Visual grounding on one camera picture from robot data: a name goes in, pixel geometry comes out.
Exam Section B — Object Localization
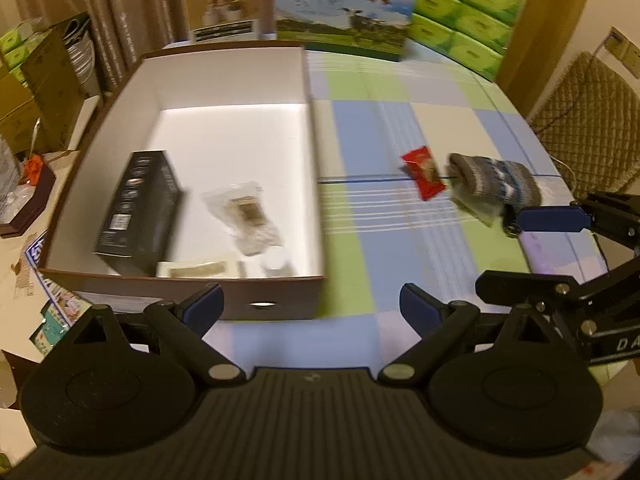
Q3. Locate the grey patterned sock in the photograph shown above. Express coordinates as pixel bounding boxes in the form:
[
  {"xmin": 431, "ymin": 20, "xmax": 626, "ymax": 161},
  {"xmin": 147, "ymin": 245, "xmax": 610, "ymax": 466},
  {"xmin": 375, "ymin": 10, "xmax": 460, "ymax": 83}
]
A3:
[{"xmin": 447, "ymin": 153, "xmax": 542, "ymax": 226}]

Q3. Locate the red snack packet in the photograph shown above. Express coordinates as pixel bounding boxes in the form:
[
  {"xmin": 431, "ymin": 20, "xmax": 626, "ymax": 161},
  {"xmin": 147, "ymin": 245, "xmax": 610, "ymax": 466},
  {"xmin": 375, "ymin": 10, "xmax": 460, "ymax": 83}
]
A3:
[{"xmin": 401, "ymin": 145, "xmax": 446, "ymax": 202}]

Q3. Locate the black product box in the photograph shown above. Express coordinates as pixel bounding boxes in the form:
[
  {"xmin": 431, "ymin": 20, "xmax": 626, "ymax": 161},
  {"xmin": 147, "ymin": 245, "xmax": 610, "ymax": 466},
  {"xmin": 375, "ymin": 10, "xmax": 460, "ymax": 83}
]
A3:
[{"xmin": 94, "ymin": 151, "xmax": 183, "ymax": 278}]

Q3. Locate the quilted brown chair cushion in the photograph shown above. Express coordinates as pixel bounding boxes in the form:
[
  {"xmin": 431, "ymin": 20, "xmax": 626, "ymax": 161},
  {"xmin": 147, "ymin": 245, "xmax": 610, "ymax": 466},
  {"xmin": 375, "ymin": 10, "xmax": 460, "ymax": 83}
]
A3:
[{"xmin": 528, "ymin": 51, "xmax": 639, "ymax": 198}]

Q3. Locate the flat blue milk box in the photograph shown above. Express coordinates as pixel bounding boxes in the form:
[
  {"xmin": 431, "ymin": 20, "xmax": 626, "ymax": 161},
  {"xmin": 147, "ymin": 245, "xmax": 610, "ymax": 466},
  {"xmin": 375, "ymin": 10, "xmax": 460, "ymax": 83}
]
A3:
[{"xmin": 24, "ymin": 232, "xmax": 91, "ymax": 356}]

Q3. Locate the checked bed sheet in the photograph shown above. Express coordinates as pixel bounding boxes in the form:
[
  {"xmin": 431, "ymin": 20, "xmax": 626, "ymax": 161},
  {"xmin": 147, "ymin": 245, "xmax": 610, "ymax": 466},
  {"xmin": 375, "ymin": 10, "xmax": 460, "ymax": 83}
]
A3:
[{"xmin": 74, "ymin": 34, "xmax": 632, "ymax": 466}]

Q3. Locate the clear bag of cotton swabs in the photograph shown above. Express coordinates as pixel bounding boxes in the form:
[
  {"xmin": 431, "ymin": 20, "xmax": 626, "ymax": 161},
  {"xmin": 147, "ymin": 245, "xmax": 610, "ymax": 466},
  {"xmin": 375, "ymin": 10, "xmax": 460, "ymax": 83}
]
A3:
[{"xmin": 201, "ymin": 182, "xmax": 283, "ymax": 257}]

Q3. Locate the large brown storage box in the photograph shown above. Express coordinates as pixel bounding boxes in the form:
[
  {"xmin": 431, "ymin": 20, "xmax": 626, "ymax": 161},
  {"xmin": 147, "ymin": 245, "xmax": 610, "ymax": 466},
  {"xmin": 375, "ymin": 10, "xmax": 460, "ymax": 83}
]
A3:
[{"xmin": 38, "ymin": 40, "xmax": 324, "ymax": 321}]

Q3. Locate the brown wooden tray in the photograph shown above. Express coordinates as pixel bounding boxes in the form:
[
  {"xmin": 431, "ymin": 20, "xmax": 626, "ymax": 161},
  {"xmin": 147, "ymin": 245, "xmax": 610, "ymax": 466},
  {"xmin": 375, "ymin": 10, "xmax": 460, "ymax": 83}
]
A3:
[{"xmin": 1, "ymin": 155, "xmax": 56, "ymax": 238}]

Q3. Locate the white plastic bag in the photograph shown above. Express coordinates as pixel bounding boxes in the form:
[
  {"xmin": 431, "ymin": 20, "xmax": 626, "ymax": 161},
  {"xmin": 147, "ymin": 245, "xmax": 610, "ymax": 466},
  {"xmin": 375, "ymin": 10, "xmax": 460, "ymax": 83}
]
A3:
[{"xmin": 0, "ymin": 136, "xmax": 22, "ymax": 214}]

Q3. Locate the orange small object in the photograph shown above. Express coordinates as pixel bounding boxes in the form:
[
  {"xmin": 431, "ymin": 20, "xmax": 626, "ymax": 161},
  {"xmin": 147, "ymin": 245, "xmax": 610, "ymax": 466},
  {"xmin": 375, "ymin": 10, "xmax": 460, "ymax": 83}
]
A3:
[{"xmin": 20, "ymin": 154, "xmax": 44, "ymax": 186}]

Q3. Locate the green tissue pack bundle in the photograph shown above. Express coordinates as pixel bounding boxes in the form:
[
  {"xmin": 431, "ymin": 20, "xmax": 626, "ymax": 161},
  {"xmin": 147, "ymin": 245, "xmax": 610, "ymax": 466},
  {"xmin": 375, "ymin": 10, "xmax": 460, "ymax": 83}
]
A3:
[{"xmin": 408, "ymin": 0, "xmax": 526, "ymax": 81}]

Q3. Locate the brown cardboard box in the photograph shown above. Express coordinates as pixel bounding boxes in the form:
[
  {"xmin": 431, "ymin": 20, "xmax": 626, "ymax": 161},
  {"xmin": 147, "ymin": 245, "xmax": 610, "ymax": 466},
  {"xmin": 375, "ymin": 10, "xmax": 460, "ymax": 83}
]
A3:
[{"xmin": 1, "ymin": 32, "xmax": 86, "ymax": 155}]

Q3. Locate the blue milk carton box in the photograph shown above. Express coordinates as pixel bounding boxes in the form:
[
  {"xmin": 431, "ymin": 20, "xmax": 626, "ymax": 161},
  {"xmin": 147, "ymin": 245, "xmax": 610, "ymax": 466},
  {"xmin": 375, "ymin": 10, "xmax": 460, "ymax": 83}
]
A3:
[{"xmin": 273, "ymin": 0, "xmax": 414, "ymax": 61}]

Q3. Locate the stack of metal bowls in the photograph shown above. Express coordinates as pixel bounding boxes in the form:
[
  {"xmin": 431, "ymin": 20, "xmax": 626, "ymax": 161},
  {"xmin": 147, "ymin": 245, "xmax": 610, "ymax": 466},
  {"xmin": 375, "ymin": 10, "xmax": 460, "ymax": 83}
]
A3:
[{"xmin": 62, "ymin": 13, "xmax": 102, "ymax": 96}]

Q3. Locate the white humidifier product box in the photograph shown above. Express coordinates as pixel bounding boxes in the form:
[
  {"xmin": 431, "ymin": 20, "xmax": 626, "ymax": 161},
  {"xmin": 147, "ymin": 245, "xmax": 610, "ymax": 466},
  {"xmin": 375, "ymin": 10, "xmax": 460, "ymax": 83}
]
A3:
[{"xmin": 182, "ymin": 0, "xmax": 260, "ymax": 44}]

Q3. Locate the green tissue packs left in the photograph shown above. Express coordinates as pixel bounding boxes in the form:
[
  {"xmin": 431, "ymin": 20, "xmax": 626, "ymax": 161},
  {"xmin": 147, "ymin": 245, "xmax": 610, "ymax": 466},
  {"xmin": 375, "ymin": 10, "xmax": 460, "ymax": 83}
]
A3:
[{"xmin": 1, "ymin": 18, "xmax": 47, "ymax": 87}]

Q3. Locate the wall power socket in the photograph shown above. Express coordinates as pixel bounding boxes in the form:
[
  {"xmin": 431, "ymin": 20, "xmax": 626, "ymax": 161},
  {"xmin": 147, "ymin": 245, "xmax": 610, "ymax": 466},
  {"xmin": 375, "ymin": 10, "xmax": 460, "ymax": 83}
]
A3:
[{"xmin": 604, "ymin": 26, "xmax": 639, "ymax": 72}]

